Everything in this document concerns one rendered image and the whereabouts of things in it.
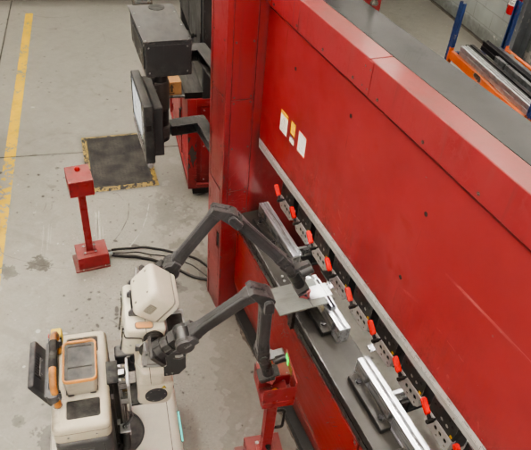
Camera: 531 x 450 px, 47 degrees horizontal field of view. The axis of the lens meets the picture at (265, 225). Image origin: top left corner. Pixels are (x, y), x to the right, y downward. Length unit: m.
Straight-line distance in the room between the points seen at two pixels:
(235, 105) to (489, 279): 1.81
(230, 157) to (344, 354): 1.26
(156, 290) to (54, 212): 2.80
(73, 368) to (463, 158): 1.91
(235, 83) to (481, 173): 1.69
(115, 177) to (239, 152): 2.26
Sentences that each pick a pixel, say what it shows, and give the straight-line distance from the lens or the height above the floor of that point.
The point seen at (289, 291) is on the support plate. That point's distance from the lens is 3.08.
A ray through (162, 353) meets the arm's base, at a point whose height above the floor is 1.21.
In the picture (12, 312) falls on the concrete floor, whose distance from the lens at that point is 4.50.
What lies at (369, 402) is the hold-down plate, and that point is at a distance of 2.86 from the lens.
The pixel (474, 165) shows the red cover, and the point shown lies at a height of 2.25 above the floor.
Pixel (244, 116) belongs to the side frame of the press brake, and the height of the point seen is 1.55.
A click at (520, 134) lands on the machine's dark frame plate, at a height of 2.30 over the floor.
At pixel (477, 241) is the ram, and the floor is 2.03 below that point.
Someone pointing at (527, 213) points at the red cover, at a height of 2.25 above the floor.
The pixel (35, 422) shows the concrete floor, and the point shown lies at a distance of 3.91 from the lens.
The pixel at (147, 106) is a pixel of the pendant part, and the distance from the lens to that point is 3.31.
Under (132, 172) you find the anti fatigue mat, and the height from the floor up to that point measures 0.01.
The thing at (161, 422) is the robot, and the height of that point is 0.28.
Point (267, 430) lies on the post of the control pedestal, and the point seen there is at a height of 0.34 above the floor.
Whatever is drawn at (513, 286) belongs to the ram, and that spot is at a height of 2.01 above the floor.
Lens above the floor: 3.20
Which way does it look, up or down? 40 degrees down
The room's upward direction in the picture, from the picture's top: 5 degrees clockwise
